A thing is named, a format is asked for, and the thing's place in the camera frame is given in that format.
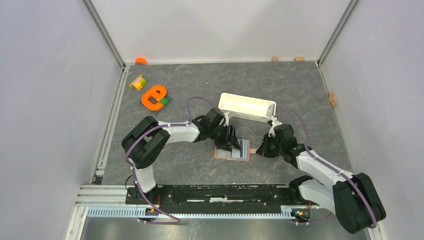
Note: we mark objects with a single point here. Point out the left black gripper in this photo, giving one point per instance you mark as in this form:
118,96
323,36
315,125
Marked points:
225,142

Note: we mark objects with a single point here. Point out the small wooden block right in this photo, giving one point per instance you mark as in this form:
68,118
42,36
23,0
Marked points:
299,59

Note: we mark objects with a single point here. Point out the orange letter-shaped plastic piece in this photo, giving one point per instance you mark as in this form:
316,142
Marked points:
152,96

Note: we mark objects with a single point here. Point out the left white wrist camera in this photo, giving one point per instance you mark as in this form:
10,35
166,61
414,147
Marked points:
227,116

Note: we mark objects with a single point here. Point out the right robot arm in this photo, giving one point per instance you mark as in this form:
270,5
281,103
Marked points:
352,198

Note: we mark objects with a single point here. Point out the brown leather card holder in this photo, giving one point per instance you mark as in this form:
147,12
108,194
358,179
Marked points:
242,155

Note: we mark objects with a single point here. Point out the green brick on dark plate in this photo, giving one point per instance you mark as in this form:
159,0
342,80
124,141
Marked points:
164,103

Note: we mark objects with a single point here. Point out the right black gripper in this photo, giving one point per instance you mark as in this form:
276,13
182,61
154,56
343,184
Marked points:
263,150

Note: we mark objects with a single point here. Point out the colourful toy brick stack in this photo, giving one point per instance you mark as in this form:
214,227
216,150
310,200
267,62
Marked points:
138,83

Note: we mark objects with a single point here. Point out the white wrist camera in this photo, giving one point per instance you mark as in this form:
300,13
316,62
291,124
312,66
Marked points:
227,116
273,122

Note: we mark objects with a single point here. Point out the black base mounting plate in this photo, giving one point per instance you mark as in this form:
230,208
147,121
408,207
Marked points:
225,198

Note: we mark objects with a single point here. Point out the orange round cap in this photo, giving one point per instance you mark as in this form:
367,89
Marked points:
140,61

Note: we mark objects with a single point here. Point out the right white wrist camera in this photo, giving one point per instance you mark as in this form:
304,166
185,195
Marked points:
273,122

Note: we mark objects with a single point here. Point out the white plastic tray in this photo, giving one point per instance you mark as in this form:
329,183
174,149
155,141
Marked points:
248,108

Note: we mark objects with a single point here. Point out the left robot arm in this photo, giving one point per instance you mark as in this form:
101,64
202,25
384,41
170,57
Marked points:
144,143

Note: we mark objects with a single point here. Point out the curved wooden piece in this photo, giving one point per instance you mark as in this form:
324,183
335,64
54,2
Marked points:
332,99

